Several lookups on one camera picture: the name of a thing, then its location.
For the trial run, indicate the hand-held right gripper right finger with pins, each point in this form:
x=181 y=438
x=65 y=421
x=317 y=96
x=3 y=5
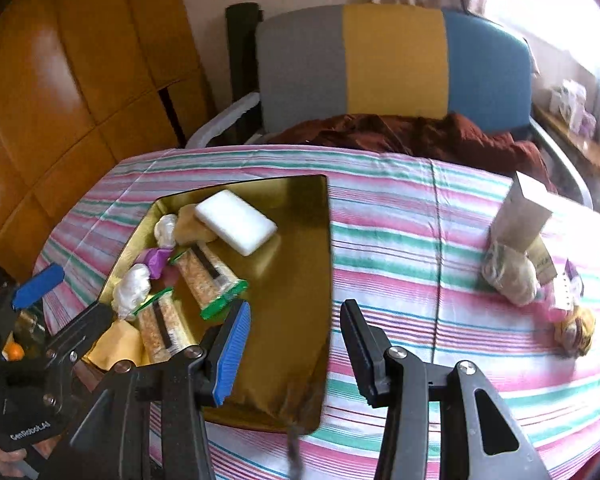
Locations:
x=362 y=355

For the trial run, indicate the brown cloth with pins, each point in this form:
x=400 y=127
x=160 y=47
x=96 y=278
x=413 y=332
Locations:
x=405 y=135

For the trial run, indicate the white soap bar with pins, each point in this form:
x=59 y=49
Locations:
x=235 y=222

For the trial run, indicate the cream tall carton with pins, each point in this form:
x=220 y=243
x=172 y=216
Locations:
x=522 y=215

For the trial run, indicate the purple candy wrapper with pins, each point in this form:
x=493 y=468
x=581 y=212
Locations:
x=152 y=262
x=575 y=272

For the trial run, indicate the gold tin box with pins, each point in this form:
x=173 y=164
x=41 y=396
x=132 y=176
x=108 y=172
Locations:
x=290 y=310

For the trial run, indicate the white ball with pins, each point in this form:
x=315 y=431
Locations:
x=132 y=290
x=166 y=230

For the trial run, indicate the person's left hand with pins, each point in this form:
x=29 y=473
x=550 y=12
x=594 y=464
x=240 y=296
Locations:
x=2 y=465

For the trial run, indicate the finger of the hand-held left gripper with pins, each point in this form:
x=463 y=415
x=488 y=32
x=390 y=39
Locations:
x=87 y=325
x=40 y=282

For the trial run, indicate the pink white packet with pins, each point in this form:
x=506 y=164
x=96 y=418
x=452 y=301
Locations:
x=560 y=300

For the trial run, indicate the beige bundle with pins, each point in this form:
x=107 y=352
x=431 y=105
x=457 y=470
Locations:
x=510 y=272

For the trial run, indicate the cereal bar packet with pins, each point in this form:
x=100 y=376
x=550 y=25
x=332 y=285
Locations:
x=207 y=280
x=162 y=327

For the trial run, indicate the wooden wardrobe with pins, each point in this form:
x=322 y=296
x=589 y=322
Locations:
x=70 y=85

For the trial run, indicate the window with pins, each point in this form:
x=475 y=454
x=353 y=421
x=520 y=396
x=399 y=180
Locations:
x=545 y=0

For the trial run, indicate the purple floral tissue box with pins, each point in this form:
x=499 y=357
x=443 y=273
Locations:
x=586 y=119

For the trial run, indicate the wooden side desk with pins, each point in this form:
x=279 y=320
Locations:
x=580 y=145

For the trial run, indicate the small green box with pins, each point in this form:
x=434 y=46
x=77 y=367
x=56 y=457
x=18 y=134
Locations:
x=542 y=260

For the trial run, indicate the white carton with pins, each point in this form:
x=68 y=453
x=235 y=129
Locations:
x=565 y=100

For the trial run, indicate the grey yellow blue chair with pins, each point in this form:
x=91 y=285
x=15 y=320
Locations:
x=395 y=60

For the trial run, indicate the striped tablecloth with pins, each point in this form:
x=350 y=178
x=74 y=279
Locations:
x=405 y=240

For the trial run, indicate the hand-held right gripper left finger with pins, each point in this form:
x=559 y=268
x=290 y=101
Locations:
x=232 y=350

